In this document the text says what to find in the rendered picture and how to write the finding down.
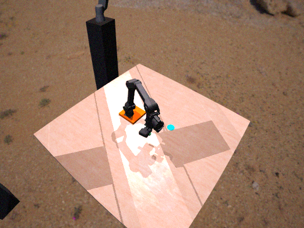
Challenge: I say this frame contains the cyan flat circle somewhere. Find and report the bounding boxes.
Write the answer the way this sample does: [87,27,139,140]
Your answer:
[167,124,175,131]

